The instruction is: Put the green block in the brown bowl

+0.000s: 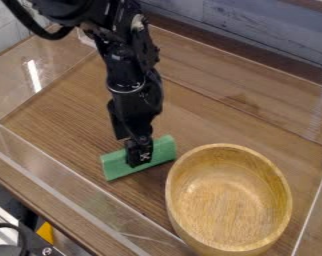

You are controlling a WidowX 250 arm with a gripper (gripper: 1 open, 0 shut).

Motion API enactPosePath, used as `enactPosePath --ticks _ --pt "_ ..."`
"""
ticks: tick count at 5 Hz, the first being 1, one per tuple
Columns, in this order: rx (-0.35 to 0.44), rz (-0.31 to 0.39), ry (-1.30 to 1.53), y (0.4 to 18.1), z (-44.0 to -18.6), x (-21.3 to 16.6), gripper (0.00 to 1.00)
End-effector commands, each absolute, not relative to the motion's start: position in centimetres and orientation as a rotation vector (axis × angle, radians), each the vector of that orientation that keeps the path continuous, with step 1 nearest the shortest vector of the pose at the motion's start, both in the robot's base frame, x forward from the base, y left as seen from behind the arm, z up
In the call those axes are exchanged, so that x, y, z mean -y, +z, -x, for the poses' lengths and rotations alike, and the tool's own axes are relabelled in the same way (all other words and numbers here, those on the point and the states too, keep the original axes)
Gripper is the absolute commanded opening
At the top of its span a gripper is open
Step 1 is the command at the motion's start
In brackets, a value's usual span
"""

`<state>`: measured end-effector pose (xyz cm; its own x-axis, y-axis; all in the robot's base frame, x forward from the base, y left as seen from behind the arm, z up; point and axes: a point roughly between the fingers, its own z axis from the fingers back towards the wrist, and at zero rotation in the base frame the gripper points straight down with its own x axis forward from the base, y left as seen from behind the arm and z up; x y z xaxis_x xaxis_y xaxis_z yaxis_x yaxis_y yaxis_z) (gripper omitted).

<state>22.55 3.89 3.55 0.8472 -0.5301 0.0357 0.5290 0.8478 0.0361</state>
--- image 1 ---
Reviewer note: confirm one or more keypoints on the brown wooden bowl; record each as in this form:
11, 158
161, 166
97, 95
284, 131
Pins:
228, 200

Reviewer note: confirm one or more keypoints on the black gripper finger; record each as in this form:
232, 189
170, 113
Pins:
118, 129
138, 150

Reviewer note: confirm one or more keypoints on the green rectangular block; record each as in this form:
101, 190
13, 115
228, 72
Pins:
113, 162

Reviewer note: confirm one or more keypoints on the yellow and black device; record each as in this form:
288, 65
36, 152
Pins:
48, 242

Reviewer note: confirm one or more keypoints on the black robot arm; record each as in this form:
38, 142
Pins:
116, 25

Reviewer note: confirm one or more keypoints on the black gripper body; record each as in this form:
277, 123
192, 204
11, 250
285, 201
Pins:
138, 104

